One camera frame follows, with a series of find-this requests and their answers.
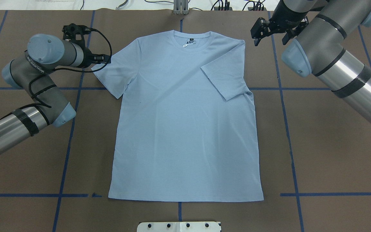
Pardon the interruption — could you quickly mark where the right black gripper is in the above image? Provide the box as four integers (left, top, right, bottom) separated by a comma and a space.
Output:
250, 17, 309, 47

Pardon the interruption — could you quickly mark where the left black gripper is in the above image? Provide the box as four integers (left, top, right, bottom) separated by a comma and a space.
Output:
91, 54, 111, 64

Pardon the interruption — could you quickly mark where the light blue t-shirt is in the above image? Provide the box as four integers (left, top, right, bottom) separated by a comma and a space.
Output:
94, 30, 264, 202

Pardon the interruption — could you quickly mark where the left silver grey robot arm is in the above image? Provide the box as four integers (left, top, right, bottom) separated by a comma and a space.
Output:
0, 32, 111, 154

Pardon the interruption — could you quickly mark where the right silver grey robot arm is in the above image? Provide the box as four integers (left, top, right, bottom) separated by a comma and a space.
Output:
250, 0, 371, 123

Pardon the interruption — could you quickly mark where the black power strip with plugs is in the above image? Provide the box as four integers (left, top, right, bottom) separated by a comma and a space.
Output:
210, 0, 232, 11

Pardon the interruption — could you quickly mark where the brown paper table cover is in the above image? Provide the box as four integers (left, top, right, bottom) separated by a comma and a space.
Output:
0, 9, 371, 232

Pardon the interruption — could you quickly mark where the white mounting plate with bolts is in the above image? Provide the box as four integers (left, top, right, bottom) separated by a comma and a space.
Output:
137, 221, 222, 232

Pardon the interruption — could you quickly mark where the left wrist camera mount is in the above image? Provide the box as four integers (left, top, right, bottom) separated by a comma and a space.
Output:
62, 23, 92, 47

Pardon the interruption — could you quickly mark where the grey aluminium post bracket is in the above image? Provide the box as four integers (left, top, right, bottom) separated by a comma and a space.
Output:
173, 0, 189, 15

